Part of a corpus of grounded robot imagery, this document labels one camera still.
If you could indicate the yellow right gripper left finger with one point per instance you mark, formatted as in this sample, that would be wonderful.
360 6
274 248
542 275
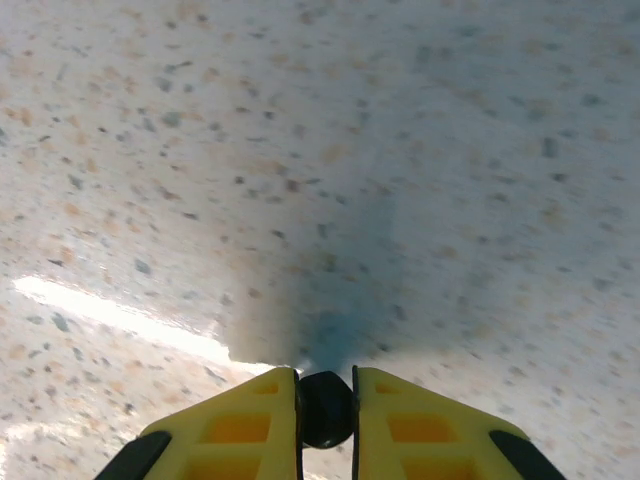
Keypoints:
235 435

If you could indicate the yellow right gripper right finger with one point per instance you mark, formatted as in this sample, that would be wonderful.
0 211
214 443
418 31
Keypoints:
425 435

